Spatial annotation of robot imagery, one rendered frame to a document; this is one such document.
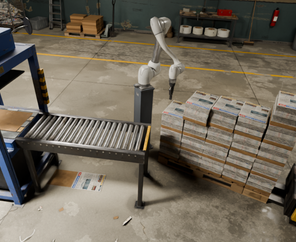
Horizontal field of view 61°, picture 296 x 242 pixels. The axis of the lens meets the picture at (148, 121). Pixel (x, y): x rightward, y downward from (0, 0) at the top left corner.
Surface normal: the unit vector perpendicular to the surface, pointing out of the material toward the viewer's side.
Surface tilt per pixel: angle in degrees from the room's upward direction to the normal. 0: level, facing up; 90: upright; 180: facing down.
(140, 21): 90
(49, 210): 0
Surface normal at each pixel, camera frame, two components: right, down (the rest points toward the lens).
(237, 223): 0.05, -0.83
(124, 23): -0.12, 0.55
